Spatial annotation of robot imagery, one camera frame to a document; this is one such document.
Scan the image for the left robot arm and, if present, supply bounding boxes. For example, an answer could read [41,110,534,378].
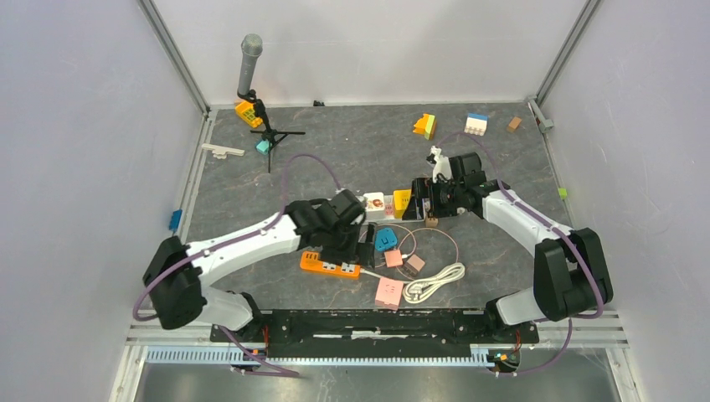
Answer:
[134,189,374,342]

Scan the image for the white cube socket adapter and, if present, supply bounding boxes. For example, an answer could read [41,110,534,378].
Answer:
[363,192,386,219]

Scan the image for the dusty pink usb adapter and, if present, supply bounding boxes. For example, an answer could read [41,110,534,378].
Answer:
[402,254,425,278]

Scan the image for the large pink cube adapter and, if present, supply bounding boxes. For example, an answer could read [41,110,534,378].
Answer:
[375,277,404,311]

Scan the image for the teal small cube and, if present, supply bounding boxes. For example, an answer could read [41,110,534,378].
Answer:
[255,140,270,156]

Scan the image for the thin pink usb cable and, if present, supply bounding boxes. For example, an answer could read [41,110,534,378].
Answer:
[358,219,460,279]

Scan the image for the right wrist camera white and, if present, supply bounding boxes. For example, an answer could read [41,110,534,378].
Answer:
[426,146,452,183]

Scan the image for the blue socket adapter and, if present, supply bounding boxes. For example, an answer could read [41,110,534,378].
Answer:
[374,227,399,252]

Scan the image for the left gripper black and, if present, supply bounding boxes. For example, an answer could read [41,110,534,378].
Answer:
[319,221,377,271]

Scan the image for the orange power strip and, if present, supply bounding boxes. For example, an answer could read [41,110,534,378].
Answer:
[299,251,361,279]

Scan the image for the white blue toy block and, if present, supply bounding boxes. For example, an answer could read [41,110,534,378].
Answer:
[464,113,488,137]

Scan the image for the brown wooden block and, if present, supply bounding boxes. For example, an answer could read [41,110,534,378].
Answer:
[507,116,522,133]

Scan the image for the grey microphone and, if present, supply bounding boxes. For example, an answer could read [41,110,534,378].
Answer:
[237,33,263,100]

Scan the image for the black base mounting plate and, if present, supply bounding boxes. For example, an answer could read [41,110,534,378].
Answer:
[234,308,539,358]

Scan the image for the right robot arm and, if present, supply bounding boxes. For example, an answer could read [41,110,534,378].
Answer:
[402,147,614,342]

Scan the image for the blue clip left rail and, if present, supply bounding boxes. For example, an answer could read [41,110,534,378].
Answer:
[168,209,183,233]

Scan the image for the white flat plastic piece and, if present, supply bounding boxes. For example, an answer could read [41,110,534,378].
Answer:
[201,143,244,159]

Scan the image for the white multicolour power strip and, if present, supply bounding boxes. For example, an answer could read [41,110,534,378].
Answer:
[362,193,403,223]

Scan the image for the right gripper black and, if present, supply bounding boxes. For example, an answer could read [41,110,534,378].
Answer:
[403,178,465,220]

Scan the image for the white coiled orange-strip cable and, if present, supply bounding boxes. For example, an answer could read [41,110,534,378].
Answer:
[360,262,466,305]

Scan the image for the yellow cube socket adapter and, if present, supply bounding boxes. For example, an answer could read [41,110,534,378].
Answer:
[393,189,411,219]

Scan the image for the small pink charger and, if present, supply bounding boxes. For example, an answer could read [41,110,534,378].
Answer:
[383,249,404,268]

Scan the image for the wooden letter cube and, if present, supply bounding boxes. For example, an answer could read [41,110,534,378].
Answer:
[424,217,439,228]

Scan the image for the orange green toy blocks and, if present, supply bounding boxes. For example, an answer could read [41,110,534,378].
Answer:
[413,113,436,141]

